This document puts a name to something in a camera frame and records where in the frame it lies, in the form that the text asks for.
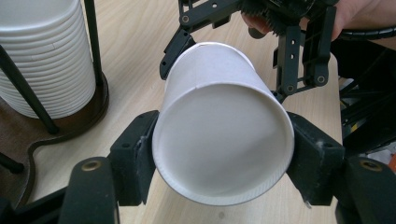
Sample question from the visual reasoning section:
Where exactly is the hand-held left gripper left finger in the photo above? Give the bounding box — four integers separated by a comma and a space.
106, 110, 161, 207

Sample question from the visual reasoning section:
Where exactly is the single white paper cup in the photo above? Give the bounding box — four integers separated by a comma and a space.
151, 41, 295, 207

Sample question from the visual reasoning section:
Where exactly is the dark brown cup holder rack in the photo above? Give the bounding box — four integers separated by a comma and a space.
0, 0, 110, 210

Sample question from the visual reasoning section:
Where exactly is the stack of white paper cups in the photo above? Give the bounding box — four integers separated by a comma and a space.
0, 0, 97, 120

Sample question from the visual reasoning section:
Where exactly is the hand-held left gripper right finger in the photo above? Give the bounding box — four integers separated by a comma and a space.
286, 111, 346, 206

